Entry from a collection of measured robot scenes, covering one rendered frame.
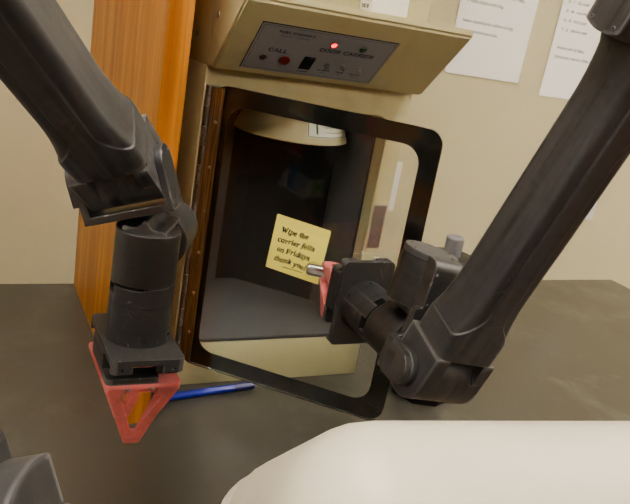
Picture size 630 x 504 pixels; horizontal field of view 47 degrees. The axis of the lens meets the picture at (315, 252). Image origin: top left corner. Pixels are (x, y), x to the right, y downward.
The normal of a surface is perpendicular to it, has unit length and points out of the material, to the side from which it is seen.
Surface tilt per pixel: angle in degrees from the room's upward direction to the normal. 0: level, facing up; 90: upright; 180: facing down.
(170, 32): 90
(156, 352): 1
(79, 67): 72
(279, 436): 0
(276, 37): 135
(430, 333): 80
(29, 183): 90
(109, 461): 0
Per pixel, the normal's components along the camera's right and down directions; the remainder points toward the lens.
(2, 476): -0.19, -0.93
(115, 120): 0.96, -0.18
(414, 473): 0.26, -0.70
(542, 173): -0.88, -0.22
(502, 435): 0.15, -0.96
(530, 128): 0.42, 0.35
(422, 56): 0.18, 0.91
